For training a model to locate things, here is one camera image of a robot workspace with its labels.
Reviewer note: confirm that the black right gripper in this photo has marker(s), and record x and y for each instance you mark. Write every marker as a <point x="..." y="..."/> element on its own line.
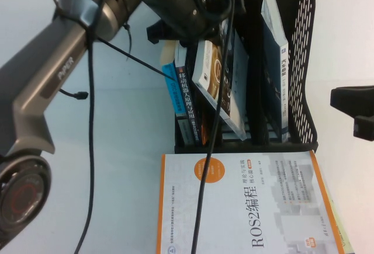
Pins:
<point x="364" y="128"/>

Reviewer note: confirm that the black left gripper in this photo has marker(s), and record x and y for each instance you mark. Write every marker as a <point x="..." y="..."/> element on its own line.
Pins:
<point x="155" y="32"/>

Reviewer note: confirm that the white autonomous driving book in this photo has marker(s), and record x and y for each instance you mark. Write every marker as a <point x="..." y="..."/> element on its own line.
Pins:
<point x="210" y="61"/>

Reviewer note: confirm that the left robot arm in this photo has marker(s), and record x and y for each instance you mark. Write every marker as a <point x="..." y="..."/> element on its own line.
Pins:
<point x="44" y="76"/>

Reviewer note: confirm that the book with blue spine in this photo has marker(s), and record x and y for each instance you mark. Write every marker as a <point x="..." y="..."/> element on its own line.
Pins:
<point x="171" y="90"/>

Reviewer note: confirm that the black perforated book stand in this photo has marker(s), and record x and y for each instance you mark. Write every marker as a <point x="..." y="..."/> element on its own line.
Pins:
<point x="301" y="61"/>

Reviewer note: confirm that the dark mobile robot book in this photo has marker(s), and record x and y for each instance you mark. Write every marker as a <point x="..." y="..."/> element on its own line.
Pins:
<point x="187" y="96"/>

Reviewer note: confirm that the white blue automotive book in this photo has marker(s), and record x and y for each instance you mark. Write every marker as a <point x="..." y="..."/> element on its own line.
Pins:
<point x="283" y="90"/>

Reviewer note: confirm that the yellow green book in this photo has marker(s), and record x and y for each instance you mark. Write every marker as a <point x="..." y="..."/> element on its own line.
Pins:
<point x="342" y="236"/>

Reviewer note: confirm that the orange bordered ROS2 book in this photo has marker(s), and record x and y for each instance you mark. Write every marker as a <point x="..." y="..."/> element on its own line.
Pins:
<point x="263" y="201"/>

